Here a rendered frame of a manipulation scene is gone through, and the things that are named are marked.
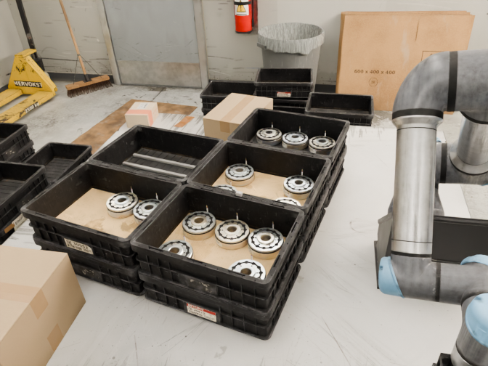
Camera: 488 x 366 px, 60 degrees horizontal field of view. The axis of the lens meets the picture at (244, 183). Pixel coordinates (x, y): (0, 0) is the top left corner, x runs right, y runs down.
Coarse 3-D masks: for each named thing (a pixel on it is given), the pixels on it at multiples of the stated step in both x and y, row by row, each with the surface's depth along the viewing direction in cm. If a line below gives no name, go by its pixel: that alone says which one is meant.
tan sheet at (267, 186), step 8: (224, 176) 153; (256, 176) 152; (264, 176) 152; (272, 176) 152; (216, 184) 149; (248, 184) 149; (256, 184) 148; (264, 184) 148; (272, 184) 148; (280, 184) 148; (248, 192) 145; (256, 192) 144; (264, 192) 144; (272, 192) 144; (280, 192) 144; (304, 200) 140
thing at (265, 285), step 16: (176, 192) 129; (208, 192) 129; (224, 192) 128; (160, 208) 123; (288, 208) 120; (288, 240) 109; (160, 256) 108; (176, 256) 106; (208, 272) 104; (224, 272) 101; (272, 272) 100; (256, 288) 99
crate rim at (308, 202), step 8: (224, 144) 153; (232, 144) 154; (240, 144) 152; (248, 144) 152; (216, 152) 148; (280, 152) 147; (288, 152) 146; (296, 152) 146; (208, 160) 144; (328, 160) 141; (200, 168) 141; (328, 168) 139; (192, 176) 136; (320, 176) 133; (192, 184) 133; (200, 184) 132; (320, 184) 132; (232, 192) 128; (312, 192) 126; (264, 200) 124; (272, 200) 124; (312, 200) 125; (304, 208) 120
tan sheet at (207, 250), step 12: (180, 228) 131; (168, 240) 126; (192, 240) 126; (204, 240) 126; (204, 252) 121; (216, 252) 121; (228, 252) 121; (240, 252) 121; (216, 264) 117; (228, 264) 117; (264, 264) 116
